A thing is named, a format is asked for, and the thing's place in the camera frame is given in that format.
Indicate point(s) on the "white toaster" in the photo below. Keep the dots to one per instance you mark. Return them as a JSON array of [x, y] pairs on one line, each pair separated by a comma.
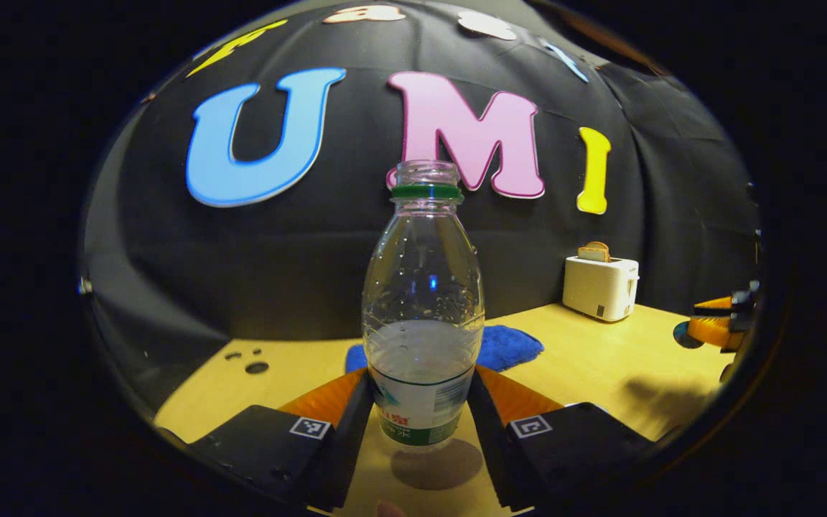
[[596, 287]]

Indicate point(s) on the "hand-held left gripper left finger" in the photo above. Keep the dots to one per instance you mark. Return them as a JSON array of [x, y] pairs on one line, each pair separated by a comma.
[[349, 445]]

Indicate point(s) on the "teal teacup lid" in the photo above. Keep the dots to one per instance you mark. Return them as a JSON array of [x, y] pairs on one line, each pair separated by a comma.
[[685, 336]]

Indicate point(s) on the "white cloth clip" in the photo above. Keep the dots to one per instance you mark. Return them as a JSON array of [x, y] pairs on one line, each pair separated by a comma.
[[85, 286]]

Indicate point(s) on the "black backdrop cloth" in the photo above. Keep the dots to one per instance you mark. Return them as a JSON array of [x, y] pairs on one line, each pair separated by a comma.
[[327, 251]]

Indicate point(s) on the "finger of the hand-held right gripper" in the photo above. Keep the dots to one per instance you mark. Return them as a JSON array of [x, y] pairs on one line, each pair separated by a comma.
[[718, 332], [715, 309]]

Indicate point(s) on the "clear plastic water bottle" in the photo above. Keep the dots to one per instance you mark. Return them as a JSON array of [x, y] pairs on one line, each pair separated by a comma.
[[421, 352]]

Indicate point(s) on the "toasted bread slice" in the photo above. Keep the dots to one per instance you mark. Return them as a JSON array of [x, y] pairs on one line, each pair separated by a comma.
[[591, 255], [600, 245]]

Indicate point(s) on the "round dark coaster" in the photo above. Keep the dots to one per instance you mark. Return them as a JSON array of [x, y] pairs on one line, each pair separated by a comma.
[[442, 467]]

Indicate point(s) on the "blue towel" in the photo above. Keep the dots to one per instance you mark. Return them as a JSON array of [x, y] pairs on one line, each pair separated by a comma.
[[507, 348]]

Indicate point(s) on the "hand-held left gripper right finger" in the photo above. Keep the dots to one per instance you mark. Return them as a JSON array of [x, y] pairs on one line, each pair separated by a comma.
[[492, 445]]

